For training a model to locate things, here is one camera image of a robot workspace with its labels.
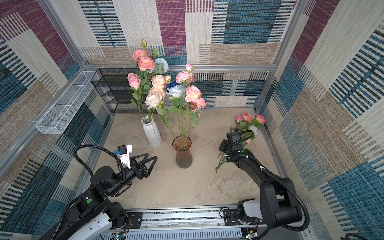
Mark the large blush pink rose stem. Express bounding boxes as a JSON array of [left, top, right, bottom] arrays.
[[150, 87, 166, 99]]

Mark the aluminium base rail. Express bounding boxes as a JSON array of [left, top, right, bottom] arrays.
[[59, 203, 307, 240]]

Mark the black wire mesh shelf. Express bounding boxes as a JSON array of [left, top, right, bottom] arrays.
[[91, 68, 140, 114]]

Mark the pink peony double stem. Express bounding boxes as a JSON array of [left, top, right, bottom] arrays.
[[133, 49, 155, 118]]

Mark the bright magenta rose stem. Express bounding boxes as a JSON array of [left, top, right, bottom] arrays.
[[236, 115, 244, 123]]

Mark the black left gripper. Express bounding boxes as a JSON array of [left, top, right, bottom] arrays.
[[107, 152, 156, 198]]

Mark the red ribbed glass vase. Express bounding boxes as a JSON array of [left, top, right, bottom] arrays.
[[172, 136, 193, 169]]

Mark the white and pale blue rose stem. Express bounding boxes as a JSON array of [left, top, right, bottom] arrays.
[[153, 49, 169, 77]]

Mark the dark pink rose stem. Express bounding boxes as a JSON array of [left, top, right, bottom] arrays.
[[256, 115, 266, 125]]

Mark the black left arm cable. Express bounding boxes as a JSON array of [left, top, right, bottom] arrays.
[[73, 144, 127, 181]]

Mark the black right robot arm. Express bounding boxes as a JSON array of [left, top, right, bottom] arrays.
[[219, 130, 310, 232]]

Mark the white ribbed ceramic vase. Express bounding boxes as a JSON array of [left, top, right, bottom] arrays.
[[141, 115, 162, 148]]

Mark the cream white rose stem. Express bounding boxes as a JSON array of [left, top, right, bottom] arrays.
[[145, 92, 176, 138]]

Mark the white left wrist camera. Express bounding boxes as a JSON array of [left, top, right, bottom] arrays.
[[114, 145, 133, 169]]

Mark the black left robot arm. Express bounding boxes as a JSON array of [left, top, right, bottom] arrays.
[[41, 154, 158, 240]]

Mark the white wire mesh basket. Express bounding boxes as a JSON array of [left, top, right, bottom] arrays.
[[36, 71, 96, 135]]

